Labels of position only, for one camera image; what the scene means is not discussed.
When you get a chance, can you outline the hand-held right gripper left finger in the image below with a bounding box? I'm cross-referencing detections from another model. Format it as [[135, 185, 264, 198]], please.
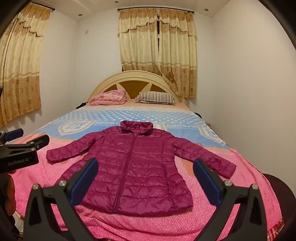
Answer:
[[24, 158, 99, 241]]

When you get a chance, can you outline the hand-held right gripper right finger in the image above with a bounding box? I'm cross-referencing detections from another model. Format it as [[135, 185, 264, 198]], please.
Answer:
[[193, 159, 274, 241]]

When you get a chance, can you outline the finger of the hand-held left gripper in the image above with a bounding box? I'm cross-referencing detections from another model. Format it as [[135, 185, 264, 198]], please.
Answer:
[[0, 134, 50, 154], [0, 128, 24, 144]]

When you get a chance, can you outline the magenta puffer jacket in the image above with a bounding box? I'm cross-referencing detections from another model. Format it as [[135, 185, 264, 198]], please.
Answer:
[[46, 120, 237, 217]]

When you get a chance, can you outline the wide beige floral curtain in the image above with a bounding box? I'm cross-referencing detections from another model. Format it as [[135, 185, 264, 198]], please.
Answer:
[[0, 2, 51, 127]]

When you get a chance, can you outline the bed with patterned sheet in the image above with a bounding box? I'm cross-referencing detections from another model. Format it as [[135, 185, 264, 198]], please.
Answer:
[[9, 102, 285, 241]]

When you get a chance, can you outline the dark round object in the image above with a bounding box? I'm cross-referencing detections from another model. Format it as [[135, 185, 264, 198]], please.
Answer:
[[262, 173, 296, 241]]

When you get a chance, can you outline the folded pink floral blanket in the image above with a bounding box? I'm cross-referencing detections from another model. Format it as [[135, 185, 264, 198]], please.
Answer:
[[89, 90, 128, 106]]

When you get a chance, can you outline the red plaid cloth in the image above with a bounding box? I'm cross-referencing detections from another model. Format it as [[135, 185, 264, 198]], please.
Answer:
[[267, 218, 284, 241]]

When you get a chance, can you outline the striped pillow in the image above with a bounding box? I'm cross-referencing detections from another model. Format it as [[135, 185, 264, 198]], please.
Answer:
[[135, 91, 177, 105]]

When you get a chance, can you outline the beige floral curtain panel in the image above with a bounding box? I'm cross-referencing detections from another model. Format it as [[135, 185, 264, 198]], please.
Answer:
[[157, 9, 197, 98], [118, 9, 161, 72]]

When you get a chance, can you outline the dark curtain rod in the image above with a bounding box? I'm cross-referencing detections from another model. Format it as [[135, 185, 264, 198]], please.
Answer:
[[117, 8, 193, 13], [30, 2, 55, 11]]

